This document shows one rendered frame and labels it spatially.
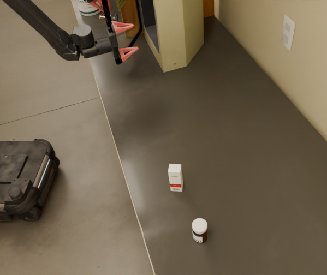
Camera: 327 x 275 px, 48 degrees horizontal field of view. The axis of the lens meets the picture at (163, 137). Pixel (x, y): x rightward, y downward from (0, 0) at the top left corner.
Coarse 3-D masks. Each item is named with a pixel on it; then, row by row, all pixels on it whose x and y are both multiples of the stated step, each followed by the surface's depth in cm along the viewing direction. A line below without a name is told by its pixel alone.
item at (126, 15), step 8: (112, 0) 146; (120, 0) 153; (128, 0) 160; (104, 8) 142; (112, 8) 148; (120, 8) 154; (128, 8) 161; (136, 8) 170; (120, 16) 155; (128, 16) 163; (136, 16) 171; (136, 24) 172; (128, 32) 165; (136, 32) 174; (120, 40) 159; (128, 40) 167; (120, 48) 160
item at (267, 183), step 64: (128, 64) 170; (192, 64) 165; (256, 64) 160; (128, 128) 141; (192, 128) 137; (256, 128) 134; (192, 192) 117; (256, 192) 115; (320, 192) 113; (192, 256) 102; (256, 256) 101; (320, 256) 99
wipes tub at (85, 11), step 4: (76, 0) 204; (80, 0) 201; (80, 4) 204; (84, 4) 202; (88, 4) 202; (80, 8) 206; (84, 8) 204; (88, 8) 204; (92, 8) 205; (96, 8) 206; (80, 12) 209; (84, 12) 206; (88, 12) 206; (92, 12) 206; (96, 12) 207
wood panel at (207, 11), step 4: (204, 0) 186; (208, 0) 187; (212, 0) 188; (204, 4) 188; (208, 4) 189; (212, 4) 189; (204, 8) 189; (208, 8) 190; (212, 8) 191; (204, 12) 191; (208, 12) 192; (212, 12) 192; (204, 16) 193; (208, 16) 193
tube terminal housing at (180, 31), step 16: (160, 0) 140; (176, 0) 142; (192, 0) 151; (160, 16) 144; (176, 16) 146; (192, 16) 155; (144, 32) 181; (160, 32) 149; (176, 32) 151; (192, 32) 160; (160, 48) 154; (176, 48) 157; (192, 48) 165; (160, 64) 164; (176, 64) 162
